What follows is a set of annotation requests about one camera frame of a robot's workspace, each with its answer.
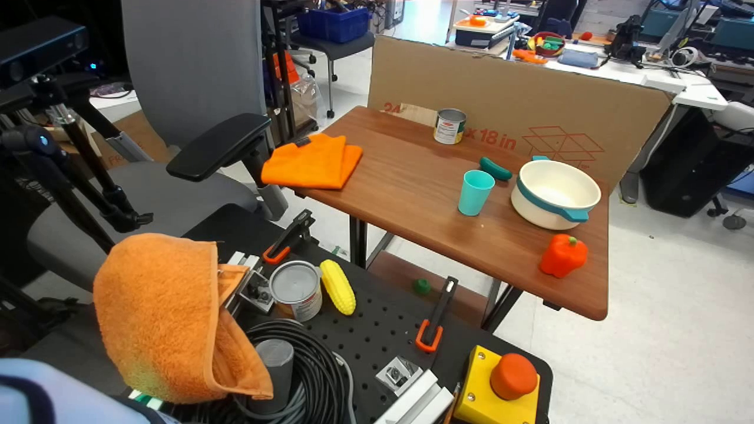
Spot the teal blue plastic cup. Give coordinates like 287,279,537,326
457,168,498,219

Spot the wooden table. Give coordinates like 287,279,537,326
292,105,613,322

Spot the folded orange cloth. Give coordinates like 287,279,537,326
259,133,365,194

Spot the yellow banana toy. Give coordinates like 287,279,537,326
319,257,359,319

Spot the plain silver metal can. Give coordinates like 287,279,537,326
266,260,326,322

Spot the silver tin can with label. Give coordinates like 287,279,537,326
432,107,470,147

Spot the black perforated board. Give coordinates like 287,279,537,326
185,201,555,424

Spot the small teal toy piece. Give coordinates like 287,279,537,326
478,156,513,183

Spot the black and white marker tag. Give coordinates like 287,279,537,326
374,357,425,395

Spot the grey cylinder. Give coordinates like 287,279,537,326
234,338,297,419

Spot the orange toy bell pepper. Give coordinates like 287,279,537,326
537,234,592,281

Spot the aluminium extrusion bar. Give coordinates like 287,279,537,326
374,368,457,424

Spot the blue storage bin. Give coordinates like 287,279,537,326
297,6,373,45

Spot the brown cardboard panel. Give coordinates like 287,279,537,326
365,34,677,198

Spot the yellow emergency stop box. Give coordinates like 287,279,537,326
452,344,545,424

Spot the grey office chair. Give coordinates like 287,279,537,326
26,0,317,293

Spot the large orange towel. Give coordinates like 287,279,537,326
93,231,277,405

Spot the white background table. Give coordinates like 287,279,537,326
545,45,731,114

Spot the dark bag on floor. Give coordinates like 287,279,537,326
639,107,754,221

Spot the black caster foot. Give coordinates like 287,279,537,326
704,194,750,234

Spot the black clamp with orange handle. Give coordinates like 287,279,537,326
412,274,459,357
261,207,319,268

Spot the black cable coil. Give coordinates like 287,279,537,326
167,315,361,424

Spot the white dish with teal handles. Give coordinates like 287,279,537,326
510,154,603,234

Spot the black camera tripod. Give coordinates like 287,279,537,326
0,74,156,262

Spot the black camera on tripod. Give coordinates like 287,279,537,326
0,16,93,90

